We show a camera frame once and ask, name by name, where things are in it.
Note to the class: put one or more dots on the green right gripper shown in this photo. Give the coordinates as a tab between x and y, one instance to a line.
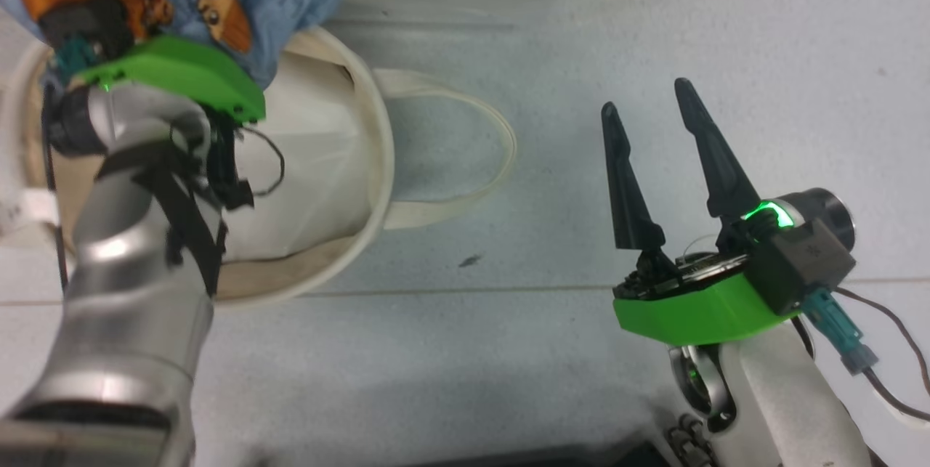
697	311

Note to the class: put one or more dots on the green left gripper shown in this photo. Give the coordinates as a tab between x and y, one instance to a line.
182	71

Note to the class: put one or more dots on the dark robot base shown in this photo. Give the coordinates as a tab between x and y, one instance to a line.
581	460

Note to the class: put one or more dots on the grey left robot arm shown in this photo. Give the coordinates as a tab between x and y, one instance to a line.
131	307

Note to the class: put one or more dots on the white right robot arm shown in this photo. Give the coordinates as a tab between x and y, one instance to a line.
777	394

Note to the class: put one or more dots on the white cloth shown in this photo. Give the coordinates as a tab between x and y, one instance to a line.
312	162

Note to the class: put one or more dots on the cream canvas laundry basket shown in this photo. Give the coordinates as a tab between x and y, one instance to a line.
290	271

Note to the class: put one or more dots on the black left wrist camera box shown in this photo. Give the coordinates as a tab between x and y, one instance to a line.
87	20

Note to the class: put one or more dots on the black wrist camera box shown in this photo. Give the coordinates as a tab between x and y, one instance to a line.
87	20
806	264

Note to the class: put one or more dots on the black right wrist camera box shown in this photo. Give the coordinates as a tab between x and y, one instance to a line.
806	264

